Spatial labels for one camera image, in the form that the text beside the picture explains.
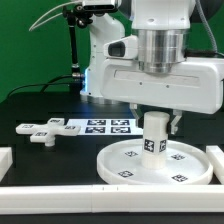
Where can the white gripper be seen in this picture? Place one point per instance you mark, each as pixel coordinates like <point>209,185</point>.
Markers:
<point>194,85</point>

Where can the white round table top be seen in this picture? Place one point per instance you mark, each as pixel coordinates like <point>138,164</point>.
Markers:
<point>126,162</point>

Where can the white cross-shaped table base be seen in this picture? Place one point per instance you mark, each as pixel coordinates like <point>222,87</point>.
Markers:
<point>45,133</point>

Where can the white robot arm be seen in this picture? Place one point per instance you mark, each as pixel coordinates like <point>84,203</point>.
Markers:
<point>139,57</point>

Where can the white marker sheet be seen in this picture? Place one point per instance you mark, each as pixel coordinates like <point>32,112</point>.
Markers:
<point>106,126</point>

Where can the white right fence block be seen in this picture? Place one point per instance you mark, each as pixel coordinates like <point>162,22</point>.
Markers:
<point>216,157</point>

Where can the white fence block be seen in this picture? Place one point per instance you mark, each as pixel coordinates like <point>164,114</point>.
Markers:
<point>6,160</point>
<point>216,157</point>

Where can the white front fence bar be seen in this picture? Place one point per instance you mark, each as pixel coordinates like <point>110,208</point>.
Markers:
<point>111,198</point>

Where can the white left fence block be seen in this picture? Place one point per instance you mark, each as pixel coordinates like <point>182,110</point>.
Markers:
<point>6,160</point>

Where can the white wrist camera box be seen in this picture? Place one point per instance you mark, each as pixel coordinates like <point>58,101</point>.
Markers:
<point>125,48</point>

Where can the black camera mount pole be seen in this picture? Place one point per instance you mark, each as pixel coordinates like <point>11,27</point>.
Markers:
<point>76,17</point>

